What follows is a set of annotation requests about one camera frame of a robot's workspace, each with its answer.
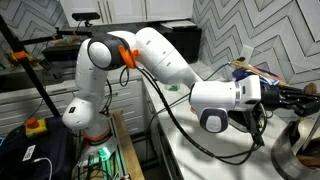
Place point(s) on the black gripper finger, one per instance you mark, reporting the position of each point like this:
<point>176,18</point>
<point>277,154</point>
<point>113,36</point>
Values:
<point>306,107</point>
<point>301,92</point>

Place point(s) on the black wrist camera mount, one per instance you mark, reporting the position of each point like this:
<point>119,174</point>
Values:
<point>249,121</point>

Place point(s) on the silver metal bucket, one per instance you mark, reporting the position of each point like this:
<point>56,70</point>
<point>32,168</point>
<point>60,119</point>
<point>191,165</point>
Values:
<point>286,156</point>

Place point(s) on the black camera on stand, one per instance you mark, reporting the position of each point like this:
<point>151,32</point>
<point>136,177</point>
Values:
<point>86,16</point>

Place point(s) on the small clear cup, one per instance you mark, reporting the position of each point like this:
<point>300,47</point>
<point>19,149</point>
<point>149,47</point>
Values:
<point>172,87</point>

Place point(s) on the white wall outlet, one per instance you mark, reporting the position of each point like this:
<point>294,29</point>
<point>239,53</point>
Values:
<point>246,53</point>

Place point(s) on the black camera stand pole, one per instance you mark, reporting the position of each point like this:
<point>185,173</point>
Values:
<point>30,71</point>

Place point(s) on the yellow emergency stop button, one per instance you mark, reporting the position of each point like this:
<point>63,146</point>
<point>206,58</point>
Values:
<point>35,128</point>

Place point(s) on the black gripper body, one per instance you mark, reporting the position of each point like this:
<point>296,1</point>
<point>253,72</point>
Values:
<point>271,95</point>

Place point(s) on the orange clamp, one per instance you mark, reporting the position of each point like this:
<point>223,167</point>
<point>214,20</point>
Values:
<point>19,55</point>

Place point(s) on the white upper cabinet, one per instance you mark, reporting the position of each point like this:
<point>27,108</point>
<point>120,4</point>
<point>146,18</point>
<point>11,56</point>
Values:
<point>126,10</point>

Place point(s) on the container with blue lid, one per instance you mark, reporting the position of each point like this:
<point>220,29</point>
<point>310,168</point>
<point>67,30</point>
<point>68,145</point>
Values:
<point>240,75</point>

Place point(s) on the black bag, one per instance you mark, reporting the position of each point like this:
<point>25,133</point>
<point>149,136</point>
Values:
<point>30,160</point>

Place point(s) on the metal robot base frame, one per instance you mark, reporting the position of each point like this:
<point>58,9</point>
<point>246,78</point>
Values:
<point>100,158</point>

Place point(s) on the grey lower drawer cabinet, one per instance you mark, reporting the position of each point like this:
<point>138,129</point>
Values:
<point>20,103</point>

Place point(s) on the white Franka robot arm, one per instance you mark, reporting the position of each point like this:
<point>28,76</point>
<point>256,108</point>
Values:
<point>160,56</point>

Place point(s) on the black countertop appliance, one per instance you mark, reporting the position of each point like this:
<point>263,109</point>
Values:
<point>183,41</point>

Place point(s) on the wooden spoon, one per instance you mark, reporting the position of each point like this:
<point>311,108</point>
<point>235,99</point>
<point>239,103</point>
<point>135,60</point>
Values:
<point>310,88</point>

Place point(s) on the white bowl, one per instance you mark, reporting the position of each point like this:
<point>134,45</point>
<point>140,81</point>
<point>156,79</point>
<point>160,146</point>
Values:
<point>304,129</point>

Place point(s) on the wooden plank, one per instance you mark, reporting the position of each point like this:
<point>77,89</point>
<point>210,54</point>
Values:
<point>126,146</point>

